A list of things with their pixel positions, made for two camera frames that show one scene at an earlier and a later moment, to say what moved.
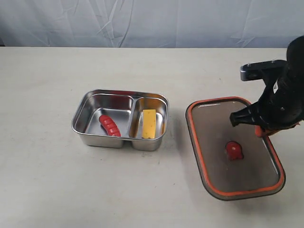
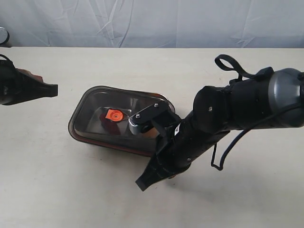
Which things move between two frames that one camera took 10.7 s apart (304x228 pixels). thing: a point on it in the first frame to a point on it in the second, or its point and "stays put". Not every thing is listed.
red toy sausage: x=110 y=127 stays put
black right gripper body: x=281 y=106 to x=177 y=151
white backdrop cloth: x=152 y=23 stays put
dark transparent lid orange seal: x=233 y=162 to x=100 y=116
